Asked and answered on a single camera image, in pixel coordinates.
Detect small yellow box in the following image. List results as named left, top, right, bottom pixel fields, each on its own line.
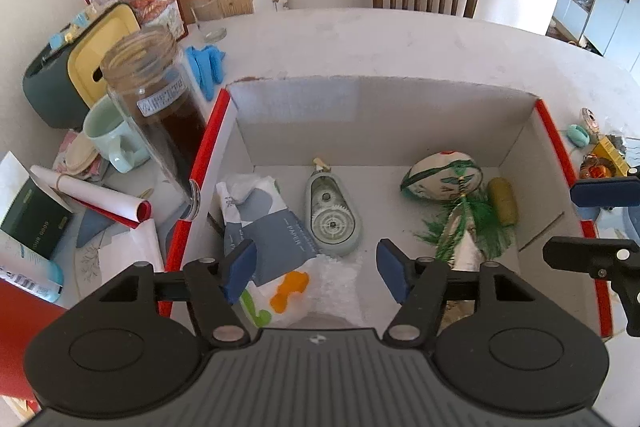
left=590, top=134, right=631, bottom=175

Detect blue pouch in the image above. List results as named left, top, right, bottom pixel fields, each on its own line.
left=597, top=207, right=640, bottom=253

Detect blue white bottle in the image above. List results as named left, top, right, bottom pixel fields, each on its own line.
left=0, top=232, right=65, bottom=304

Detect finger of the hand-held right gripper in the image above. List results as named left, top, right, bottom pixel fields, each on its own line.
left=543, top=237, right=640, bottom=338
left=571, top=176, right=640, bottom=208

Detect beige lid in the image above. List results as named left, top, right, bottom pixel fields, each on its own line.
left=62, top=134, right=108, bottom=180

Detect dark green booklet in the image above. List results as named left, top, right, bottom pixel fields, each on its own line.
left=0, top=179, right=73, bottom=260

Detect glass jar dark liquid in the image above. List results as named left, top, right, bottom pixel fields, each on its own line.
left=99, top=28, right=208, bottom=223

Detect clear glass cup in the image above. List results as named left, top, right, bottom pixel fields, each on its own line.
left=190, top=2, right=228, bottom=45

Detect olive yellow cylinder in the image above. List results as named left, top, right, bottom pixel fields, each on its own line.
left=487, top=178, right=519, bottom=228

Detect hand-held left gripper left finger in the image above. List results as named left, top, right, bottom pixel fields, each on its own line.
left=75, top=239, right=258, bottom=350

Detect green yellow tissue box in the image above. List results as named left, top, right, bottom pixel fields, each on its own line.
left=22, top=2, right=143, bottom=130

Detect silver foil packet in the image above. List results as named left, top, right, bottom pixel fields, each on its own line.
left=440, top=227, right=485, bottom=328

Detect mint green mug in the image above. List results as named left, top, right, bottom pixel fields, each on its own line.
left=82, top=97, right=151, bottom=172

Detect blue gloves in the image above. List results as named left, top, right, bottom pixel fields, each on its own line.
left=185, top=46, right=226, bottom=102

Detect red cardboard box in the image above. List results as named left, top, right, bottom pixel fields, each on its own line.
left=157, top=74, right=615, bottom=340

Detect clear plastic packet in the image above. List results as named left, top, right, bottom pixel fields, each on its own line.
left=240, top=252, right=366, bottom=333

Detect rolled white paper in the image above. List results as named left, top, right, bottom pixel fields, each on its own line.
left=30, top=164, right=152, bottom=224

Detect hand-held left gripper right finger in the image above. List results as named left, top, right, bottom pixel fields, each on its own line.
left=376, top=239, right=551, bottom=348

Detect grey white tissue pack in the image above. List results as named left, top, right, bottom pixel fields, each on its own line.
left=216, top=174, right=321, bottom=285

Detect white paper sheet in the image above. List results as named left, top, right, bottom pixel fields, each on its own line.
left=0, top=151, right=41, bottom=218

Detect small mint green object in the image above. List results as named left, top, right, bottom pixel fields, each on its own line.
left=566, top=123, right=591, bottom=148

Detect correction tape dispenser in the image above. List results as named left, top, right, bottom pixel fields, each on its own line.
left=304, top=158, right=362, bottom=257

